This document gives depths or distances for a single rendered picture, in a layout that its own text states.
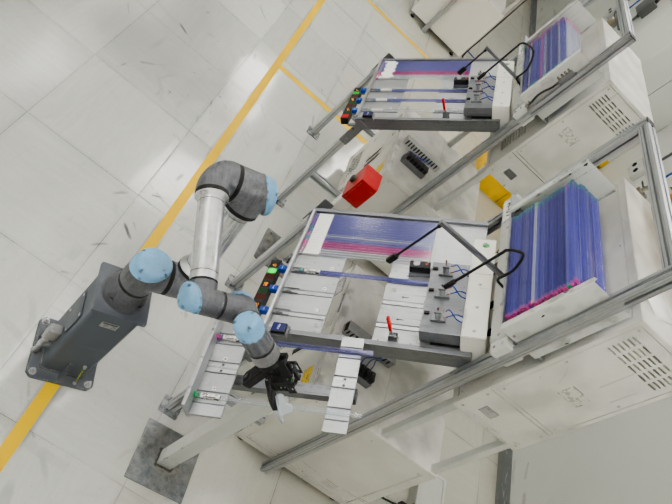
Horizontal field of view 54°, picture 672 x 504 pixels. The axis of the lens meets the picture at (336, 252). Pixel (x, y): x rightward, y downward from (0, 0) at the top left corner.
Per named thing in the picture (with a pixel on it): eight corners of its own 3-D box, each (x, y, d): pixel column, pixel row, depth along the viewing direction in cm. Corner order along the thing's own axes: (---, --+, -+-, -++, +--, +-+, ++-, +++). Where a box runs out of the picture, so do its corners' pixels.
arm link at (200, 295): (208, 141, 183) (191, 301, 160) (241, 155, 189) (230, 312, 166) (188, 160, 191) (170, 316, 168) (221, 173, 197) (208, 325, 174)
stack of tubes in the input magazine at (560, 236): (503, 319, 198) (579, 279, 181) (511, 216, 234) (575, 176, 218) (531, 342, 201) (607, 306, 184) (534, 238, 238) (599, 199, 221)
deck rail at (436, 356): (263, 341, 228) (260, 329, 224) (265, 337, 230) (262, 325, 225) (470, 369, 211) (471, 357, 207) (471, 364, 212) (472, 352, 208)
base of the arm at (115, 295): (98, 306, 209) (110, 292, 202) (106, 267, 217) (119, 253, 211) (142, 320, 216) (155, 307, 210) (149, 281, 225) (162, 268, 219)
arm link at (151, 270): (121, 259, 211) (139, 239, 202) (160, 270, 218) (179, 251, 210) (117, 291, 204) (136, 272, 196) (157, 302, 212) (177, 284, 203)
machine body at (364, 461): (226, 438, 278) (313, 389, 239) (276, 319, 329) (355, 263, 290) (339, 512, 297) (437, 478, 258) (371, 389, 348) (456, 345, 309)
